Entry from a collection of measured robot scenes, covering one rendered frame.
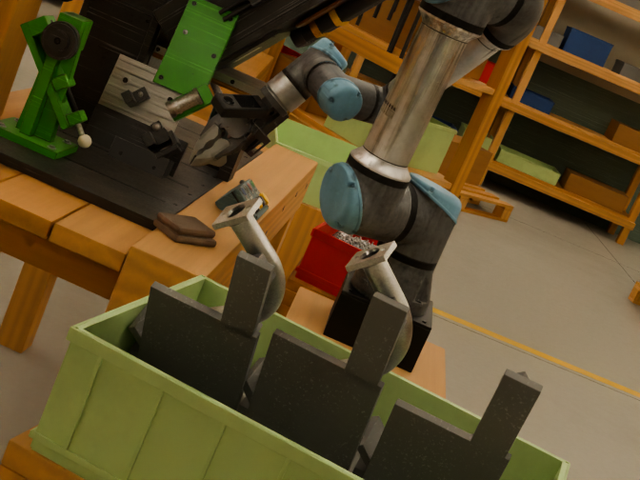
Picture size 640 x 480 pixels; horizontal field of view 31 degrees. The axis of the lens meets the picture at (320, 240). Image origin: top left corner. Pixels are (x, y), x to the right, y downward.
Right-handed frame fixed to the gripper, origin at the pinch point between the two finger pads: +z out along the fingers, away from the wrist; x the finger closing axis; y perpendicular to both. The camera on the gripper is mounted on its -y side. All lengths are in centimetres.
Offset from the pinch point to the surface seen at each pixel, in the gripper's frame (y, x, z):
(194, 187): 23.0, 9.8, 6.8
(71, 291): 160, 98, 88
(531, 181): 824, 304, -125
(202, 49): 14.1, 30.6, -13.3
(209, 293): -35, -45, 5
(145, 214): -8.3, -8.5, 12.3
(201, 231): -8.3, -19.1, 5.3
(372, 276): -64, -73, -19
